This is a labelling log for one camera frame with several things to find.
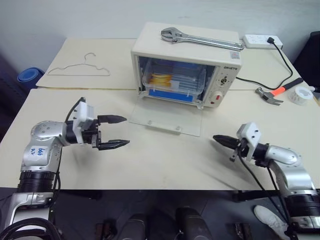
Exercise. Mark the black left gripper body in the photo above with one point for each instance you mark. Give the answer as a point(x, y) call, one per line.
point(93, 135)

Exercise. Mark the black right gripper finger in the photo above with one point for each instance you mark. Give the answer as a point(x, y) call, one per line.
point(228, 146)
point(225, 139)

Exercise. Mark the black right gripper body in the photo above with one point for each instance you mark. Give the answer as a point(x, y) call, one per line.
point(240, 148)

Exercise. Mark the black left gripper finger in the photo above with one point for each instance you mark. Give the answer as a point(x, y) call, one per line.
point(111, 119)
point(112, 145)

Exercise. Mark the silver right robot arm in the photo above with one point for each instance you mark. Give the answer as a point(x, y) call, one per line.
point(295, 175)

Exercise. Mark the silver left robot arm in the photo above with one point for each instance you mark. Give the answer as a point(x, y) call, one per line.
point(42, 152)

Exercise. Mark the cream round oven dial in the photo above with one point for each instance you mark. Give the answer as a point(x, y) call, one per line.
point(217, 97)

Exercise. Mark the glass toaster oven door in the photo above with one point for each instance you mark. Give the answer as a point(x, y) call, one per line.
point(162, 117)

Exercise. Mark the small oven timer knob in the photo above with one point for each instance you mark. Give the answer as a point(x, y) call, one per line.
point(223, 81)

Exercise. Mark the yellow food slices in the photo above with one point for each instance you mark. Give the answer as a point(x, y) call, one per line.
point(160, 78)

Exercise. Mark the clear food container blue lid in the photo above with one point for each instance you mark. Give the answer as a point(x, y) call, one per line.
point(190, 77)

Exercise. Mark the cream toaster oven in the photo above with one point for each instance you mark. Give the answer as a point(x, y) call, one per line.
point(187, 53)

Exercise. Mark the clear tape roll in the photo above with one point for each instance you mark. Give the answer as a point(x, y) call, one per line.
point(296, 98)

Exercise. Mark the white shoe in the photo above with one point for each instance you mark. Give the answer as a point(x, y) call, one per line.
point(270, 217)

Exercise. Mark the dark rounded shape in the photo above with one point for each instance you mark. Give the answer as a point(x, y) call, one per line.
point(191, 225)
point(137, 227)

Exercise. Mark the large silver adjustable wrench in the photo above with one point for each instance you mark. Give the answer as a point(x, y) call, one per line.
point(200, 40)

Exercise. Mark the white power strip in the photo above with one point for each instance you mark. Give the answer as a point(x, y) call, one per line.
point(255, 40)

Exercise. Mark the black chair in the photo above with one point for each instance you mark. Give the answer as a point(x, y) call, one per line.
point(312, 57)

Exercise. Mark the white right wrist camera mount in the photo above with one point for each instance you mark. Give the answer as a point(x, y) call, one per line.
point(252, 135)

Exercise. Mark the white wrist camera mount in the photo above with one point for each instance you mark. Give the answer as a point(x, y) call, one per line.
point(252, 135)
point(81, 112)

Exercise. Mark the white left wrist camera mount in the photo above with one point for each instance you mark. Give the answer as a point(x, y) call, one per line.
point(81, 112)

